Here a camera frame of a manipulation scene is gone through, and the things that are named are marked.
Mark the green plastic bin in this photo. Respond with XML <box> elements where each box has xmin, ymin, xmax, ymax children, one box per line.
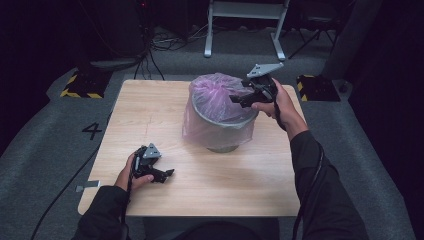
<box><xmin>185</xmin><ymin>92</ymin><xmax>260</xmax><ymax>155</ymax></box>

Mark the black tripod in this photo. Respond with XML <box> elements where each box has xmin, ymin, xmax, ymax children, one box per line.
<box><xmin>287</xmin><ymin>13</ymin><xmax>338</xmax><ymax>61</ymax></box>

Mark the grey pole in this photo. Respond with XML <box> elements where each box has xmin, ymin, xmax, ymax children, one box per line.
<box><xmin>320</xmin><ymin>0</ymin><xmax>385</xmax><ymax>81</ymax></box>

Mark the person's right hand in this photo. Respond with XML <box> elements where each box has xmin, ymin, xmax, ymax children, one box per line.
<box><xmin>251</xmin><ymin>77</ymin><xmax>310</xmax><ymax>141</ymax></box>

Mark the black yellow striped base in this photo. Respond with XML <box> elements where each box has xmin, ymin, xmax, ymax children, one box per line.
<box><xmin>59</xmin><ymin>69</ymin><xmax>113</xmax><ymax>100</ymax></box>
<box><xmin>296</xmin><ymin>74</ymin><xmax>342</xmax><ymax>103</ymax></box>

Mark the white metal stand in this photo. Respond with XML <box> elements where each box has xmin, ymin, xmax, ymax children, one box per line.
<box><xmin>203</xmin><ymin>0</ymin><xmax>291</xmax><ymax>62</ymax></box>

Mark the black floor cable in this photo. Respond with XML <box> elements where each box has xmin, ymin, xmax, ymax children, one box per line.
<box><xmin>30</xmin><ymin>111</ymin><xmax>114</xmax><ymax>240</ymax></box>

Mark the person's left hand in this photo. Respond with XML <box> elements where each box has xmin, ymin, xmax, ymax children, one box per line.
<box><xmin>114</xmin><ymin>152</ymin><xmax>155</xmax><ymax>193</ymax></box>

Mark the grey tape strip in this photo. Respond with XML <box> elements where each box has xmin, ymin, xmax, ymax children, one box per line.
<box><xmin>75</xmin><ymin>179</ymin><xmax>102</xmax><ymax>194</ymax></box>

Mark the bundle of black cables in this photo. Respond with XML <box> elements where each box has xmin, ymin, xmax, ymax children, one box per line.
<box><xmin>132</xmin><ymin>19</ymin><xmax>209</xmax><ymax>81</ymax></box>

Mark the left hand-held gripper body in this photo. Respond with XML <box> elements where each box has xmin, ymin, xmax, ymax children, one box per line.
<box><xmin>132</xmin><ymin>142</ymin><xmax>163</xmax><ymax>178</ymax></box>

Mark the pink plastic bag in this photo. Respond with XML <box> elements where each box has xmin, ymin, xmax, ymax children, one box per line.
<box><xmin>181</xmin><ymin>72</ymin><xmax>260</xmax><ymax>151</ymax></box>

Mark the right hand-held gripper cable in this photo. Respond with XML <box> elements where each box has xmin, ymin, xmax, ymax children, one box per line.
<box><xmin>272</xmin><ymin>99</ymin><xmax>325</xmax><ymax>240</ymax></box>

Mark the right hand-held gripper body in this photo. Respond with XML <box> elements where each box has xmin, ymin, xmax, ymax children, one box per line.
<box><xmin>241</xmin><ymin>62</ymin><xmax>285</xmax><ymax>104</ymax></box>

